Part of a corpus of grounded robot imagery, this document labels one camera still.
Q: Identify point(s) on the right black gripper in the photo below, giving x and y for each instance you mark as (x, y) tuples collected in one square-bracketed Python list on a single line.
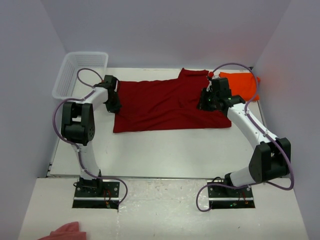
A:
[(202, 104)]

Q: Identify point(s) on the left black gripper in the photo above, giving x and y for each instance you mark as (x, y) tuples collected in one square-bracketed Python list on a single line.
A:
[(114, 109)]

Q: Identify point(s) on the dark red t shirt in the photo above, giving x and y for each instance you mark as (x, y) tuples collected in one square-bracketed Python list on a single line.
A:
[(166, 105)]

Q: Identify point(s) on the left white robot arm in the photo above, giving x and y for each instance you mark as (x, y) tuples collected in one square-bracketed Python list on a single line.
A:
[(78, 127)]

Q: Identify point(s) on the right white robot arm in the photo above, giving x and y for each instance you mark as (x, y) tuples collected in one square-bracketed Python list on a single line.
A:
[(271, 154)]

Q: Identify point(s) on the folded orange t shirt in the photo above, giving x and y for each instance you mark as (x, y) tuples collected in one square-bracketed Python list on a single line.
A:
[(242, 84)]

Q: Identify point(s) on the white plastic basket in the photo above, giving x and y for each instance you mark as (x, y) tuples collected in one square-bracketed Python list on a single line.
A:
[(67, 80)]

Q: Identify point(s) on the pink cloth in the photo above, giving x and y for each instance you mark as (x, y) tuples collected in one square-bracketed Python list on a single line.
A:
[(69, 231)]

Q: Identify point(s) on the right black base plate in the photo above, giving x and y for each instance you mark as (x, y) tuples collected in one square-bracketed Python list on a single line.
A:
[(226, 198)]

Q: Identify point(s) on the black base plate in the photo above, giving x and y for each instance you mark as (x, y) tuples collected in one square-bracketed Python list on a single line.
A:
[(96, 194), (226, 198)]

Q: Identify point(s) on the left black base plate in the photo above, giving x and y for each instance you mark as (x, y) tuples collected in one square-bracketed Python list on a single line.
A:
[(96, 194)]

